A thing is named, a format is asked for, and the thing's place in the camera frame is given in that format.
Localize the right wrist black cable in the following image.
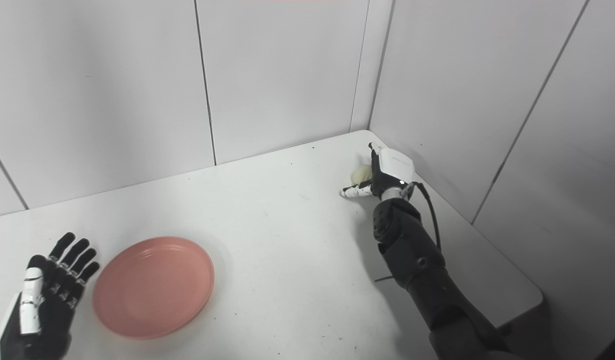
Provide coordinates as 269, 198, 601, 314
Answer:
406, 181, 443, 252

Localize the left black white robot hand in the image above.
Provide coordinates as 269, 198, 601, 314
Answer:
0, 232, 101, 360

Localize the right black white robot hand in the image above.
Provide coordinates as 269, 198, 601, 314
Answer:
340, 142, 416, 201

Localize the pink round plate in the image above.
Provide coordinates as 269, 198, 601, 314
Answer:
92, 236, 215, 340

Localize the cream steamed bun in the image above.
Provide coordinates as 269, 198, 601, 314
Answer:
350, 165, 374, 185

